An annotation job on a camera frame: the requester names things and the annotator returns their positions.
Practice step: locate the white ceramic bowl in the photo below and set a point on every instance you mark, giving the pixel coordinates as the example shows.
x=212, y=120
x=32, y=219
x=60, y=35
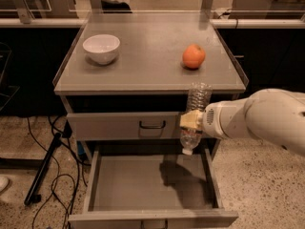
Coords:
x=102, y=48

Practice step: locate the closed top drawer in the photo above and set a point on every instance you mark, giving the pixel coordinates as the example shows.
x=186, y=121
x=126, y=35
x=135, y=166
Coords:
x=125, y=126

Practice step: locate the orange fruit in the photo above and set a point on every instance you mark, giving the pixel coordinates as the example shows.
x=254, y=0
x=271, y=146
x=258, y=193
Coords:
x=193, y=56

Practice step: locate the black floor stand bar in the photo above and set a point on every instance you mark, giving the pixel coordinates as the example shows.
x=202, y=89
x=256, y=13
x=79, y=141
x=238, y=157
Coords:
x=32, y=196

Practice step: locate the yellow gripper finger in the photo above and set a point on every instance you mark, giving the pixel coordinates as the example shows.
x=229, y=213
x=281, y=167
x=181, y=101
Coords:
x=192, y=120

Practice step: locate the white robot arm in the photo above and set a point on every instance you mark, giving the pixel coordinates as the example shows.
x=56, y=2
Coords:
x=274, y=115

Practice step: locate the open middle drawer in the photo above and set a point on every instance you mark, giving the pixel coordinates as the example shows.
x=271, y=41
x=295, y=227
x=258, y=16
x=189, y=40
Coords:
x=166, y=191

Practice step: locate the grey drawer cabinet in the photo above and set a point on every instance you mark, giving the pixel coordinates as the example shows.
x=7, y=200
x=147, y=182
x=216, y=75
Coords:
x=148, y=75

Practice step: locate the grey metal post left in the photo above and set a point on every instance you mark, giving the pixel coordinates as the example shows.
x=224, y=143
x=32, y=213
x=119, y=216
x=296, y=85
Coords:
x=23, y=11

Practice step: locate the clear plastic water bottle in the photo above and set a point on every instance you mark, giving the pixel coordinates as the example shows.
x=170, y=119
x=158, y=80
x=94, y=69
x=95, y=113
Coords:
x=199, y=96

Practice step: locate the white rail counter edge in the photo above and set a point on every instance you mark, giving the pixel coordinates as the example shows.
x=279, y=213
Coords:
x=218, y=23

